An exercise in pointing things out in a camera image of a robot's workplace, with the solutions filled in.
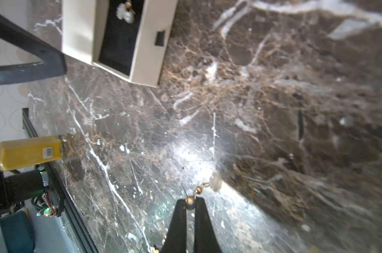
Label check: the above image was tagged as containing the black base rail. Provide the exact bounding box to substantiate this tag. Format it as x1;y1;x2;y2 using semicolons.
21;108;100;253

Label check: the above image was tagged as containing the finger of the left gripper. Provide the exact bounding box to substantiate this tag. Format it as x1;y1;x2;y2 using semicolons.
0;14;67;85

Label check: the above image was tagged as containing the gold pearl earring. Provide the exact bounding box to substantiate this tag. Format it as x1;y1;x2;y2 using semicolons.
116;0;135;24
185;172;223;207

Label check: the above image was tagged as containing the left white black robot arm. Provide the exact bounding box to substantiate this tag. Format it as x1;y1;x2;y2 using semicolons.
0;15;67;215

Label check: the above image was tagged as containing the cream drawer jewelry box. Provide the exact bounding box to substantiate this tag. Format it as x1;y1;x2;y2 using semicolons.
61;1;178;87

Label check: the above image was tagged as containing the yellow jar black lid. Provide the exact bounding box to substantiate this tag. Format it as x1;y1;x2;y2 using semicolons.
0;136;62;171

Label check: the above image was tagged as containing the circuit board with led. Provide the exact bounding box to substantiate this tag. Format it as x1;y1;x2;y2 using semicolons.
31;190;60;218

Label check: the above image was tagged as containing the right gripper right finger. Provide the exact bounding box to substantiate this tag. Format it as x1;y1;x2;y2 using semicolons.
194;197;222;253

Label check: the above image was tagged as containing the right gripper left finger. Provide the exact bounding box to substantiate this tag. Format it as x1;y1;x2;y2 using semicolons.
160;199;187;253

